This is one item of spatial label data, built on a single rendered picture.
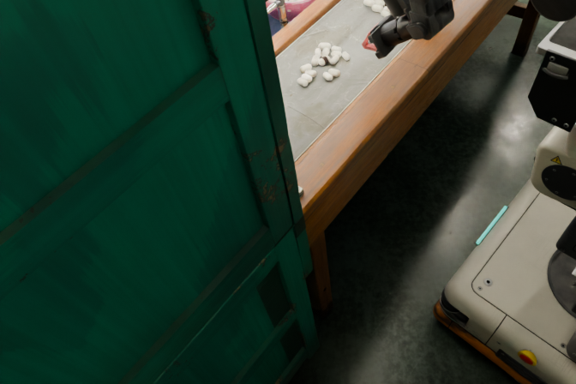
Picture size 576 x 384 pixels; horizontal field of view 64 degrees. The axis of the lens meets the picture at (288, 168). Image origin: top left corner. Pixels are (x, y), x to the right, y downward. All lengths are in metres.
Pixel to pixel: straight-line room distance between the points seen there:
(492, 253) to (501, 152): 0.71
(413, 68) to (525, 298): 0.74
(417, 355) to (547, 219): 0.61
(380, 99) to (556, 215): 0.75
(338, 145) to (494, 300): 0.68
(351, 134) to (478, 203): 0.96
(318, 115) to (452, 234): 0.88
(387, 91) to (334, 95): 0.14
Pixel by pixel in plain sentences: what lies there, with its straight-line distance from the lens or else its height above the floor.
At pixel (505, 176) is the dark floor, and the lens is 2.11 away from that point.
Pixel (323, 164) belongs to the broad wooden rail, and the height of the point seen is 0.76.
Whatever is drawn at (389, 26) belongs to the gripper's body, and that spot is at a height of 0.96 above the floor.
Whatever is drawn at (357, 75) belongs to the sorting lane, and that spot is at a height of 0.74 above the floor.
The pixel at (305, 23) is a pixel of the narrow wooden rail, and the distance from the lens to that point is 1.50.
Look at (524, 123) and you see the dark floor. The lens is 2.32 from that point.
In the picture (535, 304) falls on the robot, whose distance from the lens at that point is 1.54.
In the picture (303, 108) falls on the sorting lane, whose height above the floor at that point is 0.74.
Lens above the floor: 1.64
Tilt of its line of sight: 52 degrees down
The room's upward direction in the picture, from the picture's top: 11 degrees counter-clockwise
